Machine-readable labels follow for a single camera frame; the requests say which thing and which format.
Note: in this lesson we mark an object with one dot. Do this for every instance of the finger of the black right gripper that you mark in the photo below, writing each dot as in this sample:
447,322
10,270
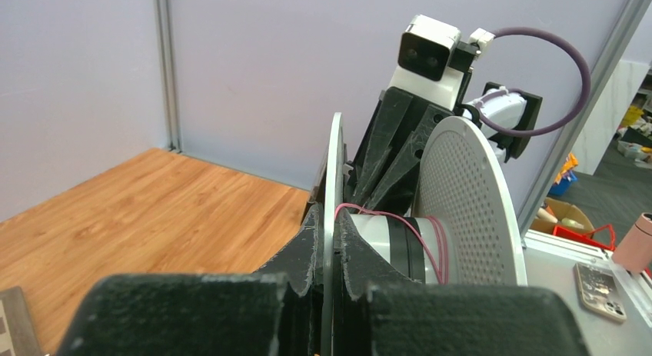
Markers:
398,184
391,108

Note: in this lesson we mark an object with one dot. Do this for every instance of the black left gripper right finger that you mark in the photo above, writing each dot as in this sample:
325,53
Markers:
380,311

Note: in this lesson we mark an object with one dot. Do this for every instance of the pink cylindrical bottle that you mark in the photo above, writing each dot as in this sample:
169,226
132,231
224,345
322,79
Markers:
634,251

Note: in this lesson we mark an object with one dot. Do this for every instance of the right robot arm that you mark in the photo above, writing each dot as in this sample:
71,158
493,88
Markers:
386,168

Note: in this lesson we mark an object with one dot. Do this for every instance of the wooden chessboard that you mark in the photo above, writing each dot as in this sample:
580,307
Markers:
18,336

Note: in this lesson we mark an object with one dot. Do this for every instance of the smartphone with clear case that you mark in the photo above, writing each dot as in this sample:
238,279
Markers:
597,292

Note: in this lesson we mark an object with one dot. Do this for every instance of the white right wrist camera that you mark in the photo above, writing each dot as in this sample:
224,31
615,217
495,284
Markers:
434,62

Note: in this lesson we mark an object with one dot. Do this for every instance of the cardboard box with items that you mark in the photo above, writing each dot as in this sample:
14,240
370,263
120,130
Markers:
560,213

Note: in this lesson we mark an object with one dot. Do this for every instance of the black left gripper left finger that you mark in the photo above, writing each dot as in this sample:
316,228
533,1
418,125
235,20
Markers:
275,310

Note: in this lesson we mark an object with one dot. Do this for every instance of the white perforated filament spool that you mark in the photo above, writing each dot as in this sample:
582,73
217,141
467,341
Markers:
461,192

